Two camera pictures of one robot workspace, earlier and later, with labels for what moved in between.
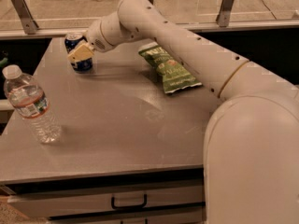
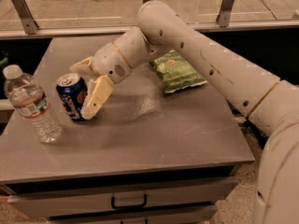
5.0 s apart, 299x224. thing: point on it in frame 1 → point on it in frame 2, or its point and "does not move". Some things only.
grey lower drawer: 190,214 does not move
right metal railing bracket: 222,19 does not move
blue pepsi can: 72,41 → 72,91
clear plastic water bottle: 29,98 does not move
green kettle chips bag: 172,76 does not move
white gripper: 97,38 → 107,63
